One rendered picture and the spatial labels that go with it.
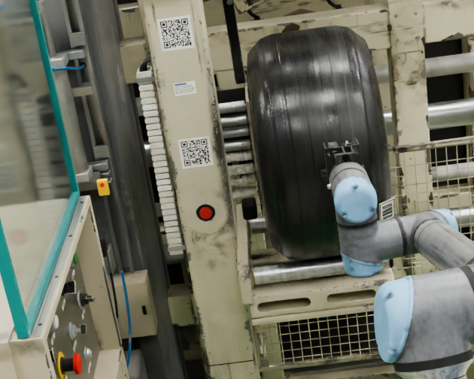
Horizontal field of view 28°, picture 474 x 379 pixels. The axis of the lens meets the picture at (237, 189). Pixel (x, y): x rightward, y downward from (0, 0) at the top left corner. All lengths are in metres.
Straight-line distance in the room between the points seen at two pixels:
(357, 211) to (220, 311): 0.81
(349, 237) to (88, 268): 0.60
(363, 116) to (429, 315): 0.78
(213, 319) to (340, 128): 0.66
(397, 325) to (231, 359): 1.19
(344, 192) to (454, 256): 0.24
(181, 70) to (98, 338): 0.63
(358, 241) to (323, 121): 0.39
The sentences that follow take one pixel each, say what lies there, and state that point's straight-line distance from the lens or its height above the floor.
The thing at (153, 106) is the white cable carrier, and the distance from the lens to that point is 2.22.
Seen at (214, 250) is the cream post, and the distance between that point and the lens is 2.35.
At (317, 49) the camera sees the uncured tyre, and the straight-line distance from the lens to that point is 2.16.
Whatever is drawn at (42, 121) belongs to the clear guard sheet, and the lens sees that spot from 1.79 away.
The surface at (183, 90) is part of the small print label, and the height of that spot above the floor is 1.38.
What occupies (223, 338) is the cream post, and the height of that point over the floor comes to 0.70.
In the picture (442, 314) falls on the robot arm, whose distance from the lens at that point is 1.38.
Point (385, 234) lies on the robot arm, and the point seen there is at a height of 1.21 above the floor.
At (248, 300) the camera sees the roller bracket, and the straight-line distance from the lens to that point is 2.28.
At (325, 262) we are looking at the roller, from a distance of 2.30.
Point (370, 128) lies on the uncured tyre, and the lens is 2.07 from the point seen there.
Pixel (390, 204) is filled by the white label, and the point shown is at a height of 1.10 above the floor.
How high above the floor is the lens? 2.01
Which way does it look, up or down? 23 degrees down
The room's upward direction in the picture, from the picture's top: 9 degrees counter-clockwise
